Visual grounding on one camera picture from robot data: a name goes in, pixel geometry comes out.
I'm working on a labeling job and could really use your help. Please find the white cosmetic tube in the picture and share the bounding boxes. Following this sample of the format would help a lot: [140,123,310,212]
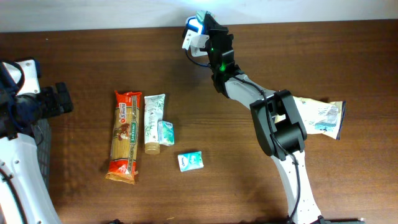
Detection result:
[144,94,165,155]

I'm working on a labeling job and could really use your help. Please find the orange spaghetti packet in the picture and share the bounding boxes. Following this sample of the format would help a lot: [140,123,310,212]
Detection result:
[105,91,142,184]

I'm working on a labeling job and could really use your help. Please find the small teal white packet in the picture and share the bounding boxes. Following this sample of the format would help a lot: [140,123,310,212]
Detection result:
[158,121,175,146]

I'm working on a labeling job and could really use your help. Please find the teal Kleenex tissue pack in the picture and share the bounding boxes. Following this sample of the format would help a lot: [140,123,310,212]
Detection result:
[177,151,204,172]

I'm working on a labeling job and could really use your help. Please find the cream snack bag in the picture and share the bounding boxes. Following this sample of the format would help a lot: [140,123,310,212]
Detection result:
[273,96,346,141]

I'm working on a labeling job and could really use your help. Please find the teal crinkled snack packet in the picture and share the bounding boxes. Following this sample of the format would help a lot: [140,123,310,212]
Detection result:
[195,10,215,24]

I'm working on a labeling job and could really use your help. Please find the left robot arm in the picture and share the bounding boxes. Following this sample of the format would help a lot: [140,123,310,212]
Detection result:
[1,58,73,223]

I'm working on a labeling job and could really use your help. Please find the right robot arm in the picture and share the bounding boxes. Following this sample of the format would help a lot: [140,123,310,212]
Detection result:
[202,14,326,223]

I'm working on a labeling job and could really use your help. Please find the white barcode scanner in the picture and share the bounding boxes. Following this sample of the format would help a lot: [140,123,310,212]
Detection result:
[182,16,203,38]

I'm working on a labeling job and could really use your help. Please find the grey plastic mesh basket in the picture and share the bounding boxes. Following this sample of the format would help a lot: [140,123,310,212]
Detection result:
[33,119,52,189]

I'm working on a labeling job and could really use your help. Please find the right black camera cable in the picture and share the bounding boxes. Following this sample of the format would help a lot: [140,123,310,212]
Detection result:
[185,48,301,222]

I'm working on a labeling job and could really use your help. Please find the black camera cable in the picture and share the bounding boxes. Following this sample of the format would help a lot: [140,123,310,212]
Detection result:
[0,58,29,224]
[185,48,301,222]

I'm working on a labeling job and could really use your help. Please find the left black camera cable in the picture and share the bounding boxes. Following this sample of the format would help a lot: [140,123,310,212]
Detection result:
[0,58,29,224]

